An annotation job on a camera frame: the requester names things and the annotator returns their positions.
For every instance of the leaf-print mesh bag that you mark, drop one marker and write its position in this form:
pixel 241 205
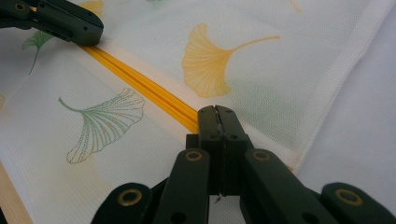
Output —
pixel 134 56

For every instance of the white table mat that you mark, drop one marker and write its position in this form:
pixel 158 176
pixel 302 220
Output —
pixel 358 124

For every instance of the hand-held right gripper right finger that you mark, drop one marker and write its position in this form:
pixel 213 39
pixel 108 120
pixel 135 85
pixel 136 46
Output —
pixel 236 161

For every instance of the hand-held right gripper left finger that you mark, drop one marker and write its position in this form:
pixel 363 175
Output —
pixel 207 155

